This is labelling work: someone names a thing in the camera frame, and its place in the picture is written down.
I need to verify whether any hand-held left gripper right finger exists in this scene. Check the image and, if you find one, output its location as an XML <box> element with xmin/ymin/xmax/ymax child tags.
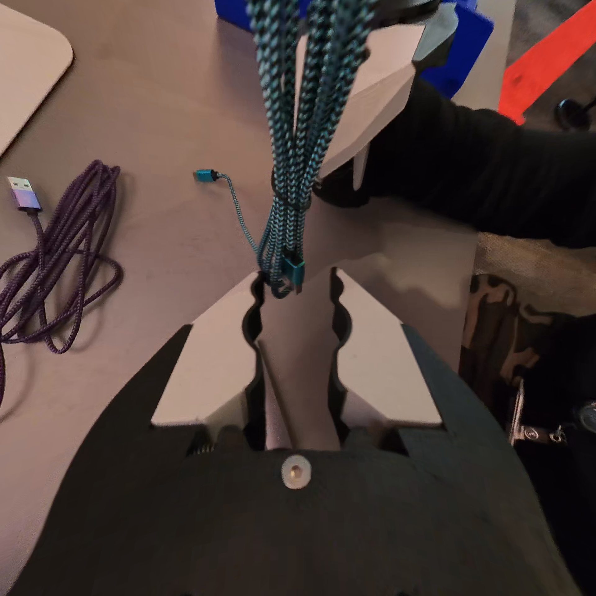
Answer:
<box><xmin>328</xmin><ymin>267</ymin><xmax>443</xmax><ymax>450</ymax></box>

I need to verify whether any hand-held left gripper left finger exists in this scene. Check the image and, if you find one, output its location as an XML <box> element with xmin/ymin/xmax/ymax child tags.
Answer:
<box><xmin>150</xmin><ymin>271</ymin><xmax>267</xmax><ymax>451</ymax></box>

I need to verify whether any orange traffic cone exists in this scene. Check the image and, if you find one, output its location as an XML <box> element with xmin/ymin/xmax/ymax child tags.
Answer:
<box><xmin>497</xmin><ymin>0</ymin><xmax>596</xmax><ymax>126</ymax></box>

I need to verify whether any blue plastic bin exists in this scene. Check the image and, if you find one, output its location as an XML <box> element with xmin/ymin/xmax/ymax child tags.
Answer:
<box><xmin>214</xmin><ymin>0</ymin><xmax>494</xmax><ymax>99</ymax></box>

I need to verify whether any teal braided usb cable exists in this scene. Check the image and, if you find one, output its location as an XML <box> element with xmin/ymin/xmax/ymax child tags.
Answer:
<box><xmin>192</xmin><ymin>0</ymin><xmax>379</xmax><ymax>300</ymax></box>

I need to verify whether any white folding stand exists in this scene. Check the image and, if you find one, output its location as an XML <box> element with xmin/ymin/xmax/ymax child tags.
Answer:
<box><xmin>0</xmin><ymin>4</ymin><xmax>74</xmax><ymax>157</ymax></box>

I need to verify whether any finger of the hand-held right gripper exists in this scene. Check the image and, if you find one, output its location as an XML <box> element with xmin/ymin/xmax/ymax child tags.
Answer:
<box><xmin>316</xmin><ymin>21</ymin><xmax>427</xmax><ymax>179</ymax></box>

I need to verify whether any silver metal bracket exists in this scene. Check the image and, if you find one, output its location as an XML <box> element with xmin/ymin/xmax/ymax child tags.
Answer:
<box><xmin>510</xmin><ymin>379</ymin><xmax>571</xmax><ymax>445</ymax></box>

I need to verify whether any person's right forearm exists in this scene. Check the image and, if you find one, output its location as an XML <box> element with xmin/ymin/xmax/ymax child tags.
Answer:
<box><xmin>470</xmin><ymin>107</ymin><xmax>596</xmax><ymax>250</ymax></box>

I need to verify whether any purple braided usb cable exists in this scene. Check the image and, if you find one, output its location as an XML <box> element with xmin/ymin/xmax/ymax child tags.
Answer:
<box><xmin>0</xmin><ymin>160</ymin><xmax>124</xmax><ymax>408</ymax></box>

